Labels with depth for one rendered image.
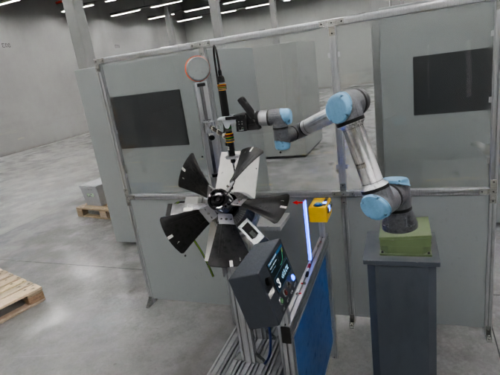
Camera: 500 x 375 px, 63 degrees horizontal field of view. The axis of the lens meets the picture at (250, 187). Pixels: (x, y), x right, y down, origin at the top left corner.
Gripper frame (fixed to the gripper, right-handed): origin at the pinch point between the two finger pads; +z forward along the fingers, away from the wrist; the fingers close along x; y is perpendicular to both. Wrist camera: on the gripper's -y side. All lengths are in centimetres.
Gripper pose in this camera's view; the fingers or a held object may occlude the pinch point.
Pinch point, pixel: (221, 117)
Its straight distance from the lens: 206.5
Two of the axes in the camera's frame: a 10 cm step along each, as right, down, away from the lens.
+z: -9.3, 0.2, 3.6
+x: 3.3, -3.2, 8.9
